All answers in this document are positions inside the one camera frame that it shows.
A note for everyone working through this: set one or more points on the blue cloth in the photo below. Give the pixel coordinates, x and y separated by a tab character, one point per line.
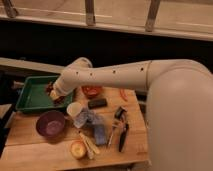
97	123

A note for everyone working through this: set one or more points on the crumpled clear plastic bag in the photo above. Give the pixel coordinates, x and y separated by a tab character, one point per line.
82	118

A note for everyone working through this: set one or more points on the dark red grape bunch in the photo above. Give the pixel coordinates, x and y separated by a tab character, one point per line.
57	100

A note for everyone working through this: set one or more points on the black handled knife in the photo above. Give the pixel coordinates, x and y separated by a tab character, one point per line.
123	137

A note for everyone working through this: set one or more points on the orange carrot toy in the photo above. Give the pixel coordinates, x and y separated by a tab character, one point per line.
123	94

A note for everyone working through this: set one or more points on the white cup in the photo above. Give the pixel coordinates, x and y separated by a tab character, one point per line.
73	109

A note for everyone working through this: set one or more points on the wooden cutting board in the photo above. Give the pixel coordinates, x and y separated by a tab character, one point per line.
25	150

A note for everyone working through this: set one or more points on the black handled tool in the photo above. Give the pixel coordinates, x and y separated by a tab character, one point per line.
119	114

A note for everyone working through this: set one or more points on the purple bowl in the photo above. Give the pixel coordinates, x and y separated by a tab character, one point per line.
50	124

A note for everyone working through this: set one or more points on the black rectangular block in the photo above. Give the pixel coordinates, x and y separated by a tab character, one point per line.
96	103

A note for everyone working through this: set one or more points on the green plastic tray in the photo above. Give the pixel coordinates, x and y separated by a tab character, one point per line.
33	97

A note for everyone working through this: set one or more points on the red bowl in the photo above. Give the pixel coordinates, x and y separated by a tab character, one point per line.
91	91

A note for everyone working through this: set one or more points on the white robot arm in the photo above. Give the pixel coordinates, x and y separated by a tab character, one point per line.
179	106

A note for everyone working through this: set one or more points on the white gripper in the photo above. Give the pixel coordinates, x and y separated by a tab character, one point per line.
54	94

